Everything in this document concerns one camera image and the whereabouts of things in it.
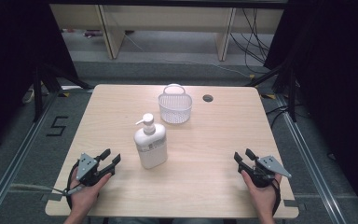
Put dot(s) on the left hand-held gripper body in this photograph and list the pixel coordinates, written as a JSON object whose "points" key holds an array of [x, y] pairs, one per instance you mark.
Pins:
{"points": [[85, 168]]}

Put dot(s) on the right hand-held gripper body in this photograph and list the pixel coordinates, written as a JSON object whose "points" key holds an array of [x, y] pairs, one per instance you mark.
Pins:
{"points": [[262, 174]]}

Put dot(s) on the person's right hand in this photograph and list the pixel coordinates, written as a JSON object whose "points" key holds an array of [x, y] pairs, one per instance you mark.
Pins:
{"points": [[262, 196]]}

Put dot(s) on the person's left hand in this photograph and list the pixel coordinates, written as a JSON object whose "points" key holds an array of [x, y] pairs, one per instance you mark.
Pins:
{"points": [[85, 196]]}

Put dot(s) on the white pump soap bottle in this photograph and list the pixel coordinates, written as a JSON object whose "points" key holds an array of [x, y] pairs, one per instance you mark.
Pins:
{"points": [[150, 146]]}

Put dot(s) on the black metal stand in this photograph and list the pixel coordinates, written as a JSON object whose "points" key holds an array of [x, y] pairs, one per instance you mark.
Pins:
{"points": [[292, 93], [38, 93]]}

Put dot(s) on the white perforated plastic basket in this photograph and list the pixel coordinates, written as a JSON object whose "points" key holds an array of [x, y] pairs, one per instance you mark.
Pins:
{"points": [[175, 107]]}

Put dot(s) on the black curtain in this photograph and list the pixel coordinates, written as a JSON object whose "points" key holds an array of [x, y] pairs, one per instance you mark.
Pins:
{"points": [[15, 62], [338, 77]]}

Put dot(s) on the metal floor rail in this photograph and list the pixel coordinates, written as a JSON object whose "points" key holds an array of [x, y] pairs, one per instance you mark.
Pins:
{"points": [[12, 168], [310, 155]]}

